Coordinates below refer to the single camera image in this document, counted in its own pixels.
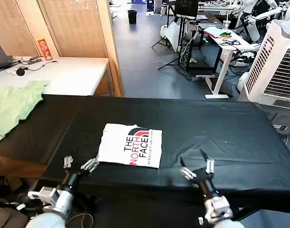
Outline dark grey laptop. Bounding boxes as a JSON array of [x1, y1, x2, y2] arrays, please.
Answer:
[[0, 40, 14, 73]]

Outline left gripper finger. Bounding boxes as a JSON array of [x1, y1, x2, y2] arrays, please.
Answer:
[[80, 153, 100, 172], [63, 155, 74, 170]]

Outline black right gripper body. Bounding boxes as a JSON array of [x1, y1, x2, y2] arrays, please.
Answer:
[[191, 167, 220, 199]]

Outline white hanging sheet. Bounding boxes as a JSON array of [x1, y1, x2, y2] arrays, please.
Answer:
[[160, 21, 184, 53]]

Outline pile of coloured cloths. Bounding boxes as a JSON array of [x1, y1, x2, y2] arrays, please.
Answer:
[[203, 26, 232, 38]]

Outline red snack can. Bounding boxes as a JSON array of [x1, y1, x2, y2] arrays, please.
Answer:
[[37, 37, 53, 61]]

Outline grey looped floor cable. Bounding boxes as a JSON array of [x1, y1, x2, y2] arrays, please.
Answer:
[[64, 212, 95, 228]]

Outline black waste bin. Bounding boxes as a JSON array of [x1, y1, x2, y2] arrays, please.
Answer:
[[127, 9, 138, 24]]

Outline white standing desk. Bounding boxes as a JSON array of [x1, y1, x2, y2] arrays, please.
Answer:
[[196, 26, 255, 99]]

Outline white air cooler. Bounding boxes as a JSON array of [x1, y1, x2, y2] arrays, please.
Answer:
[[237, 19, 290, 110]]

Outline clear cup with straw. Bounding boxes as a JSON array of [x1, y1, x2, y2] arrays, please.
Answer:
[[222, 13, 231, 30]]

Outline black tablecloth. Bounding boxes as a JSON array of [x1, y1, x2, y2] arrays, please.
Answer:
[[0, 94, 290, 228]]

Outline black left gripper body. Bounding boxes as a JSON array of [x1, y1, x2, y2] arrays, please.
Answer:
[[61, 170, 83, 193]]

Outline black adapter hub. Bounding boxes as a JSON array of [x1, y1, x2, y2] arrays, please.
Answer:
[[20, 56, 43, 65]]

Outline light green cloth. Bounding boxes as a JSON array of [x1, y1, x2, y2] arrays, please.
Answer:
[[0, 80, 51, 149]]

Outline wooden partition panels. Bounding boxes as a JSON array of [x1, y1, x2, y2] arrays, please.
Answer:
[[0, 0, 124, 97]]

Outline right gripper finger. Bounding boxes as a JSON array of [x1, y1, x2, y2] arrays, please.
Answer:
[[179, 157, 197, 181], [199, 149, 215, 175]]

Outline thin black cable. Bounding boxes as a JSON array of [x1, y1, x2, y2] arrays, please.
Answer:
[[21, 60, 58, 72]]

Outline black monitor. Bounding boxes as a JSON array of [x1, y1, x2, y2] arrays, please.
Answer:
[[174, 0, 199, 21]]

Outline white counter with wooden side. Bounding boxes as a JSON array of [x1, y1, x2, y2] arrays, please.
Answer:
[[0, 56, 112, 97]]

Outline long white desk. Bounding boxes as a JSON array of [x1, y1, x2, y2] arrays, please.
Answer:
[[197, 3, 237, 12]]

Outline bundle of black cables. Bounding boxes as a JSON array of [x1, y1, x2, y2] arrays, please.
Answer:
[[220, 38, 241, 47]]

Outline black monitor stand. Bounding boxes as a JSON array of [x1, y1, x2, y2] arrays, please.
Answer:
[[158, 14, 203, 80]]

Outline white printed t-shirt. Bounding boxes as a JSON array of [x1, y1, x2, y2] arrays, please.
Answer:
[[97, 123, 163, 169]]

